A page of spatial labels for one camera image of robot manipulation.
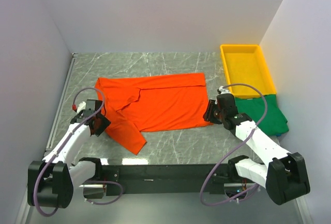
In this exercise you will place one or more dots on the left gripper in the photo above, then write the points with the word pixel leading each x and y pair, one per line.
pixel 105 122

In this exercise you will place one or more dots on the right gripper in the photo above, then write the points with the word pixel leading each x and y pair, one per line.
pixel 208 115

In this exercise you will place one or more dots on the orange t shirt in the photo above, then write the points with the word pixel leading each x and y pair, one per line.
pixel 152 104

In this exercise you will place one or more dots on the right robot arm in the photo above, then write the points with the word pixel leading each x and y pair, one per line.
pixel 281 173

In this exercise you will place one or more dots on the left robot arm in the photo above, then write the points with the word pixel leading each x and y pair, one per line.
pixel 52 181

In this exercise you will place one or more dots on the yellow plastic bin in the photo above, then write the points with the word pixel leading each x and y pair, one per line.
pixel 245 63

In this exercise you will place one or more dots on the folded green t shirt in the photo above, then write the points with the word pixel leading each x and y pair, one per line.
pixel 273 123

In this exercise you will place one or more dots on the black base beam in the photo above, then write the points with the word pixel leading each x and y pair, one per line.
pixel 142 179

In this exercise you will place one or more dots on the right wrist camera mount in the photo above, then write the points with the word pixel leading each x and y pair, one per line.
pixel 223 90

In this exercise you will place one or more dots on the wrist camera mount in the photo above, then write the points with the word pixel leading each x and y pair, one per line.
pixel 223 90
pixel 79 107

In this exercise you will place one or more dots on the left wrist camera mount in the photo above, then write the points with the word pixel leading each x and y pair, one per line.
pixel 79 107

